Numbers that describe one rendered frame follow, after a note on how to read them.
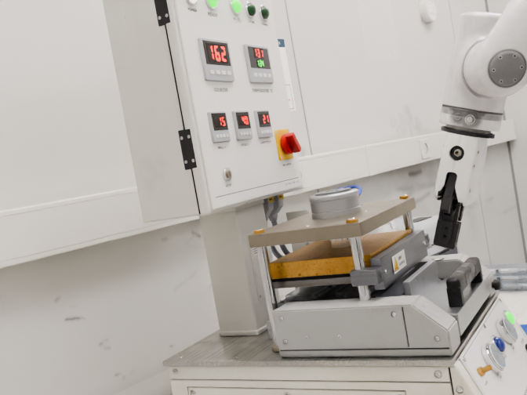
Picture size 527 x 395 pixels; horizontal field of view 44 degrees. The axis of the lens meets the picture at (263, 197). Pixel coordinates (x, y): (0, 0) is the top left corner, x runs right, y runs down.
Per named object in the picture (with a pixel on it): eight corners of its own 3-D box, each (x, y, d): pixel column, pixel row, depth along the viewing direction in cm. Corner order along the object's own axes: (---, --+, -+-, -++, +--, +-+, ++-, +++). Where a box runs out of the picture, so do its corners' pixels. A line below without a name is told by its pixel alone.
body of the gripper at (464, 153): (489, 130, 88) (473, 211, 90) (502, 127, 97) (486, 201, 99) (434, 121, 91) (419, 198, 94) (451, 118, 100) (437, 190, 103)
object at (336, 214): (223, 296, 102) (208, 214, 101) (307, 255, 129) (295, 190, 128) (370, 287, 90) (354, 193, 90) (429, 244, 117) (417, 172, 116)
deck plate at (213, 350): (162, 366, 105) (161, 360, 105) (266, 306, 135) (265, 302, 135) (453, 366, 82) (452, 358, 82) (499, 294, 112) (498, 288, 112)
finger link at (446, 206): (447, 201, 90) (448, 221, 94) (463, 156, 93) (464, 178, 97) (438, 198, 90) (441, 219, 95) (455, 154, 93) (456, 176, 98)
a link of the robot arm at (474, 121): (496, 114, 88) (492, 136, 88) (507, 114, 95) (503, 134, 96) (434, 105, 91) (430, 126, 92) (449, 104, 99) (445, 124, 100)
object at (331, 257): (270, 288, 102) (259, 228, 101) (327, 259, 121) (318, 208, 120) (376, 281, 93) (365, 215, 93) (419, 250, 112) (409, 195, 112)
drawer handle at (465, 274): (448, 307, 91) (444, 279, 91) (470, 281, 105) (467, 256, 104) (463, 306, 91) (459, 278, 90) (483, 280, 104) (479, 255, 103)
